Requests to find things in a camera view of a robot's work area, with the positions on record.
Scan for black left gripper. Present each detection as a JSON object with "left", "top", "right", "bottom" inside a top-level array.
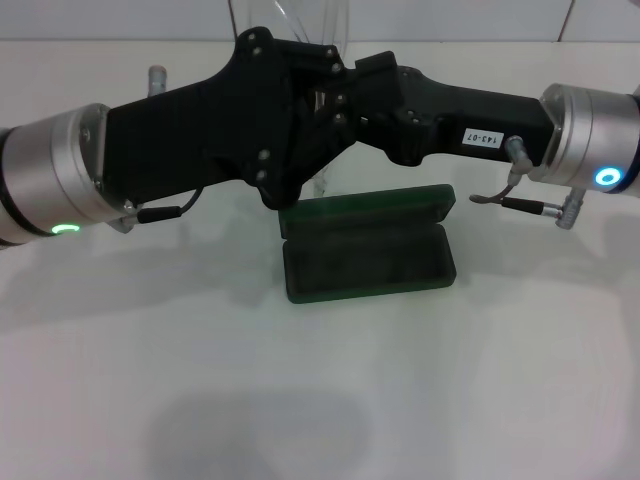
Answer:
[{"left": 103, "top": 26, "right": 397, "bottom": 212}]

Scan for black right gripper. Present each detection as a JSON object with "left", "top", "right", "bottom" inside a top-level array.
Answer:
[{"left": 356, "top": 67, "right": 558, "bottom": 169}]

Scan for clear plastic glasses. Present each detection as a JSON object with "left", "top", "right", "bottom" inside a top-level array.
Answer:
[{"left": 272, "top": 0, "right": 352, "bottom": 199}]

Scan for green glasses case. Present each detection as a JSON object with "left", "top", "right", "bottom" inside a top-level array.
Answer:
[{"left": 277, "top": 183, "right": 458, "bottom": 306}]

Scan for right gripper cable with connectors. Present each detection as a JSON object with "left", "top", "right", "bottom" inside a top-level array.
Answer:
[{"left": 468, "top": 133, "right": 587, "bottom": 232}]

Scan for gripper cable with connectors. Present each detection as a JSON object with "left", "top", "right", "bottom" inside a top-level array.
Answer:
[
  {"left": 118, "top": 64, "right": 204, "bottom": 235},
  {"left": 468, "top": 133, "right": 587, "bottom": 232}
]

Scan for left gripper cable with connectors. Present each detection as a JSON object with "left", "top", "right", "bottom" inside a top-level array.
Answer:
[{"left": 118, "top": 64, "right": 204, "bottom": 235}]

